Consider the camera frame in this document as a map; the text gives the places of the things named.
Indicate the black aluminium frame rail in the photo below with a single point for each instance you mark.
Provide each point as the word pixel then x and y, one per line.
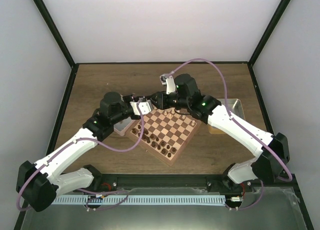
pixel 210 182

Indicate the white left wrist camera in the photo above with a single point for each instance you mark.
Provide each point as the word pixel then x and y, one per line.
pixel 141 107

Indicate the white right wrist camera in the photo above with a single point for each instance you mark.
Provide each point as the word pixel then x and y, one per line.
pixel 168 81

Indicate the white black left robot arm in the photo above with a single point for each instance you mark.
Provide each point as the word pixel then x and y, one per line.
pixel 41 182

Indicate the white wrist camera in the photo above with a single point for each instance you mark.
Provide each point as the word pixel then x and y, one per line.
pixel 141 107
pixel 168 81

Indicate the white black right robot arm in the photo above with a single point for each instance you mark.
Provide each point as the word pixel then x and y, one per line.
pixel 271 152

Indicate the wooden chess board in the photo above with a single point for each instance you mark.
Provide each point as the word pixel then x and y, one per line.
pixel 175 132

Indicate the light blue slotted cable duct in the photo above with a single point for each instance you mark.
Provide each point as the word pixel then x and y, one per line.
pixel 211 200

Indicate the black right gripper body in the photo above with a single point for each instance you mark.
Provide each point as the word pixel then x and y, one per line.
pixel 166 104

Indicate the pink metal tin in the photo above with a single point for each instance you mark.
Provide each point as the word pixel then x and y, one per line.
pixel 121 127

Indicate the yellow bear tin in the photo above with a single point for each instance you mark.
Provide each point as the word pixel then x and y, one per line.
pixel 219 122

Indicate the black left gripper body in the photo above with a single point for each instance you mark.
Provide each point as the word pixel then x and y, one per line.
pixel 129 97

